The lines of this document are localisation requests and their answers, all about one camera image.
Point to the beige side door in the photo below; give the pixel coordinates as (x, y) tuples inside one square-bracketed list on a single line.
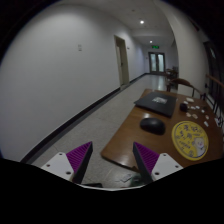
[(122, 60)]

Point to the black computer mouse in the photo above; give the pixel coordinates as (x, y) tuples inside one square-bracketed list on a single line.
[(153, 125)]

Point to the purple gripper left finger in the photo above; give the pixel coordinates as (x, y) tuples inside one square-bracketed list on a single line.
[(70, 166)]

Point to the wooden chair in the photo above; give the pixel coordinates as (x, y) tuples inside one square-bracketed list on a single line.
[(180, 81)]

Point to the green exit sign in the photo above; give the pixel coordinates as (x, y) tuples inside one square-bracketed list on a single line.
[(155, 46)]

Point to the black laptop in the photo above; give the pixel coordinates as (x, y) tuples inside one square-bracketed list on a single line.
[(159, 103)]

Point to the yellow round mouse pad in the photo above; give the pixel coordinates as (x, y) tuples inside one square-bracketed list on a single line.
[(190, 140)]

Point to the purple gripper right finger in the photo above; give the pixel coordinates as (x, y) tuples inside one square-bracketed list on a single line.
[(153, 166)]

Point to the small black box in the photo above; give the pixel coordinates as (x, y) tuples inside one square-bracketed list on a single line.
[(183, 107)]

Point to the glass double door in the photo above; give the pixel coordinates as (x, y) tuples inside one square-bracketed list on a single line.
[(157, 63)]

